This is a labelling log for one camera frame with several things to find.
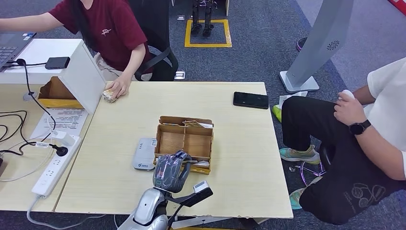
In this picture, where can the white charger plug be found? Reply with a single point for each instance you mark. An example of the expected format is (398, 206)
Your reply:
(63, 138)

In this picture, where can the grey white card reader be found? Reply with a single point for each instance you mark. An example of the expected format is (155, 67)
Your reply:
(144, 154)

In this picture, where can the red white striped barrier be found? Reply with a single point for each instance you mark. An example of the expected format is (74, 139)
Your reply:
(399, 4)

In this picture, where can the black smartphone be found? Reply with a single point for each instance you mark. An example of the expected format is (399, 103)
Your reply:
(251, 100)

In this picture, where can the white crumpled paper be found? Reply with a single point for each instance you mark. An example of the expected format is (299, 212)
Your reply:
(290, 96)

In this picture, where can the brown cardboard box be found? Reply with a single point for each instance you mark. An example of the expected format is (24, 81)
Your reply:
(54, 95)

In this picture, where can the person's right forearm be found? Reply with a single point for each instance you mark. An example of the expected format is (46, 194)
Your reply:
(25, 22)
(364, 94)

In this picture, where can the black smartwatch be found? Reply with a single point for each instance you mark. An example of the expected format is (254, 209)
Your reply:
(359, 128)

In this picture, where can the printed paper sheet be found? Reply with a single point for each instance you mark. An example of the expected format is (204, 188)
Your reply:
(63, 122)

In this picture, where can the metal floor socket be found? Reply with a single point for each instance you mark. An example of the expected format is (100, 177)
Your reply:
(180, 17)
(179, 75)

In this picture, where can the person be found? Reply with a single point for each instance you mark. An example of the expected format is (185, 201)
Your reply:
(387, 111)
(111, 35)

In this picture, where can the black office chair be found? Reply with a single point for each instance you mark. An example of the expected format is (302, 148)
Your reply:
(157, 19)

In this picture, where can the white desk riser box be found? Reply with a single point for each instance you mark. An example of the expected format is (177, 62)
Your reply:
(82, 79)

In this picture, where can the black rectangular adapter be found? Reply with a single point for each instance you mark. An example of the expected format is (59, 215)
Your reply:
(57, 63)

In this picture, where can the dark shoe pink sole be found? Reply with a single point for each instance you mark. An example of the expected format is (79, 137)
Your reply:
(300, 44)

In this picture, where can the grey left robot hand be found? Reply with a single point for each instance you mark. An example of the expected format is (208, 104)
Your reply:
(169, 173)

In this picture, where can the yellow green object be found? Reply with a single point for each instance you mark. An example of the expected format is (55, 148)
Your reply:
(277, 113)

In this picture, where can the white power strip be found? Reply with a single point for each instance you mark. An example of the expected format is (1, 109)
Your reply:
(50, 174)

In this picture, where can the grey round desk grommet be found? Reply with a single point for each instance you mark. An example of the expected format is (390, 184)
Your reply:
(28, 96)

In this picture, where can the black humanoid robot legs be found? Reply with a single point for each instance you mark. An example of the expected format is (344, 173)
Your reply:
(207, 19)

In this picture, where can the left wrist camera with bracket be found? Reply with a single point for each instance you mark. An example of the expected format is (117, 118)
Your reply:
(200, 187)

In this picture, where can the white round remote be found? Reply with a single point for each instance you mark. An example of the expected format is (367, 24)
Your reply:
(346, 93)

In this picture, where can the chrome stool footring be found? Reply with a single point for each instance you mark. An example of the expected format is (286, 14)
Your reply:
(291, 169)

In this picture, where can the white card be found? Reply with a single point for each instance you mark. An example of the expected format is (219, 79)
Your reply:
(206, 126)
(202, 164)

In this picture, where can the wooden compartment organizer box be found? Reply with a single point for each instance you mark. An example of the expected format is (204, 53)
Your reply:
(190, 143)

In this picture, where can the grey standing kiosk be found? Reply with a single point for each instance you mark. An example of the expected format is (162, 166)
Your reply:
(320, 31)

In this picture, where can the dark grey laptop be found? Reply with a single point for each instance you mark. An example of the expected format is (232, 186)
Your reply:
(12, 47)

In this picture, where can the person's left forearm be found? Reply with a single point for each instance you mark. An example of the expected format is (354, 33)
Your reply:
(380, 152)
(134, 63)

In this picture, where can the yellow patterned card stack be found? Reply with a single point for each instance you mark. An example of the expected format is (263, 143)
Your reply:
(192, 124)

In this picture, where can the black power plug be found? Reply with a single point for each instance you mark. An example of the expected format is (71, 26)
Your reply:
(61, 150)

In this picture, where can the person's left hand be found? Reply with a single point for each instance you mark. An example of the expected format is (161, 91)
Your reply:
(120, 86)
(349, 109)

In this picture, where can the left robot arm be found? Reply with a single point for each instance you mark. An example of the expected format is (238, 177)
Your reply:
(149, 206)

